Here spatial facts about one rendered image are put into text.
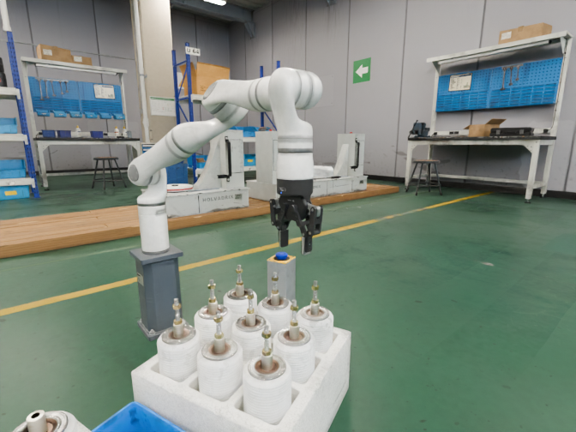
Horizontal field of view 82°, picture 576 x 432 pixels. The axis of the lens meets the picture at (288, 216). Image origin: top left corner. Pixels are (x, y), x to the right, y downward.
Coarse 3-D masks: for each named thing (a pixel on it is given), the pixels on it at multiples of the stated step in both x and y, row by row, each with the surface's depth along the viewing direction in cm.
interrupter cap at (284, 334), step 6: (282, 330) 77; (288, 330) 77; (300, 330) 77; (306, 330) 76; (282, 336) 74; (288, 336) 75; (300, 336) 75; (306, 336) 74; (282, 342) 72; (288, 342) 72; (294, 342) 72; (300, 342) 72; (306, 342) 72
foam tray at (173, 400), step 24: (336, 336) 89; (336, 360) 80; (144, 384) 72; (168, 384) 70; (192, 384) 71; (312, 384) 70; (336, 384) 82; (168, 408) 70; (192, 408) 66; (216, 408) 64; (240, 408) 67; (312, 408) 68; (336, 408) 84
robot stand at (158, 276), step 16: (144, 256) 113; (160, 256) 113; (176, 256) 116; (144, 272) 113; (160, 272) 115; (176, 272) 119; (144, 288) 115; (160, 288) 116; (176, 288) 119; (144, 304) 117; (160, 304) 117; (144, 320) 120; (160, 320) 118
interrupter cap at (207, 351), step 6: (210, 342) 72; (228, 342) 72; (234, 342) 72; (204, 348) 70; (210, 348) 70; (228, 348) 70; (234, 348) 70; (204, 354) 68; (210, 354) 68; (216, 354) 68; (222, 354) 68; (228, 354) 68; (234, 354) 68; (210, 360) 66; (216, 360) 66; (222, 360) 66
